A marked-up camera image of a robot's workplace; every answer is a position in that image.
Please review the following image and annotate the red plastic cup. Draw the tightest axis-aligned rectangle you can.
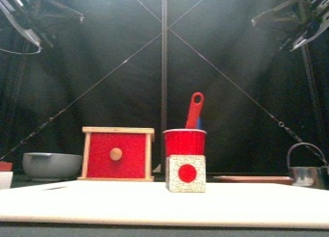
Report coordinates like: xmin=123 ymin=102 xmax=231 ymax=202
xmin=163 ymin=128 xmax=208 ymax=158

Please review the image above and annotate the red wooden knob box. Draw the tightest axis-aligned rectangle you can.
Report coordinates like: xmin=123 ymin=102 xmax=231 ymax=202
xmin=78 ymin=126 xmax=156 ymax=183

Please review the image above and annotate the white cutting board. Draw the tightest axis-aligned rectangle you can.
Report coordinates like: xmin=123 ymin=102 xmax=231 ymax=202
xmin=0 ymin=179 xmax=329 ymax=231

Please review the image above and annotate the red toy knife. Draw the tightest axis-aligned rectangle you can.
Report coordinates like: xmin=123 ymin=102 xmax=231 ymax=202
xmin=184 ymin=92 xmax=206 ymax=130

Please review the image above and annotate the brown rectangular tray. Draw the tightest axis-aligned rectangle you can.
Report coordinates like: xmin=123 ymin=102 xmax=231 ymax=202
xmin=212 ymin=174 xmax=298 ymax=185

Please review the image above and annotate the red and white container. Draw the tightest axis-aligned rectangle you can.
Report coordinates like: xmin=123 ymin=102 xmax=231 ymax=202
xmin=0 ymin=161 xmax=15 ymax=190

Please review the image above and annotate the metal pot with handle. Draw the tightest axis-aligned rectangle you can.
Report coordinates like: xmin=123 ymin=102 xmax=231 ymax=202
xmin=286 ymin=142 xmax=329 ymax=190

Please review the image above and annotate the thin diagonal brace wire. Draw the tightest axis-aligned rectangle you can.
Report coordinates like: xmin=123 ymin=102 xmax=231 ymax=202
xmin=124 ymin=0 xmax=329 ymax=167
xmin=0 ymin=0 xmax=218 ymax=161

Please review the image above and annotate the sushi roll toy block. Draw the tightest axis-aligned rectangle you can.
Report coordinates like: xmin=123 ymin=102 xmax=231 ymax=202
xmin=164 ymin=154 xmax=207 ymax=194

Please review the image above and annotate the vertical black frame pole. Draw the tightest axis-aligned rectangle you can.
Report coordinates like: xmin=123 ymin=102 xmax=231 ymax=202
xmin=160 ymin=0 xmax=170 ymax=171

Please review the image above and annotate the grey bowl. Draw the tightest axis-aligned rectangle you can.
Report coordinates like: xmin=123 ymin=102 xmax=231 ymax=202
xmin=21 ymin=151 xmax=84 ymax=181

